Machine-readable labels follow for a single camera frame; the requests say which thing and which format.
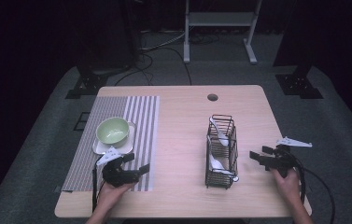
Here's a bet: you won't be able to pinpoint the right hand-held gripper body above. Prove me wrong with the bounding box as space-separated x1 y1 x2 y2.
265 135 314 179

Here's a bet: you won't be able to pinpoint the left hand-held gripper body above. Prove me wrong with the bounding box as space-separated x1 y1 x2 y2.
95 146 142 189

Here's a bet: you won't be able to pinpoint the person's left hand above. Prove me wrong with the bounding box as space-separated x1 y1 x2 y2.
96 181 136 213

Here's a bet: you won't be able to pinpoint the person's right hand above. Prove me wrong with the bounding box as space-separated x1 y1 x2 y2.
270 167 303 203

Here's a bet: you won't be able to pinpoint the white square plate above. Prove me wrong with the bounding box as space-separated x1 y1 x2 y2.
92 120 137 156

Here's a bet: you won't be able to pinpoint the green bowl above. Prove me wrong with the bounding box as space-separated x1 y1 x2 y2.
95 116 131 148

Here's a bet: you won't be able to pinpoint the striped grey placemat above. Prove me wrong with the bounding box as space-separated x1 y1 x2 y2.
61 95 161 192

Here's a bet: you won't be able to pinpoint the white spoon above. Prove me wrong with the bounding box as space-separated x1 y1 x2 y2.
208 153 240 182
208 116 231 147

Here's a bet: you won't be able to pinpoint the black stand with base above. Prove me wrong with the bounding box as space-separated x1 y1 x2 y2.
272 0 325 100
64 0 140 100

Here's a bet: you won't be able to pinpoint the white metal stand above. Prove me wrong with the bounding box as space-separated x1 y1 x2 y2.
182 0 263 65

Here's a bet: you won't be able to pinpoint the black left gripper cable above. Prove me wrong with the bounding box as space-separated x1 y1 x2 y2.
91 157 104 215

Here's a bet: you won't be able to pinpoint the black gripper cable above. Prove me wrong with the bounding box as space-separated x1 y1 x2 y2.
91 157 104 215
289 153 336 224

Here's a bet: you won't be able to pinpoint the black wire basket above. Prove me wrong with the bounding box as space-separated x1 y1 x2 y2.
204 114 240 190

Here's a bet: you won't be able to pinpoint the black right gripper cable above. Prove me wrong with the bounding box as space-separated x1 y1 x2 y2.
289 153 336 224

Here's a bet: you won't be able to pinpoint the black floor cables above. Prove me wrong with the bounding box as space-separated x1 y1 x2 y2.
113 29 221 87

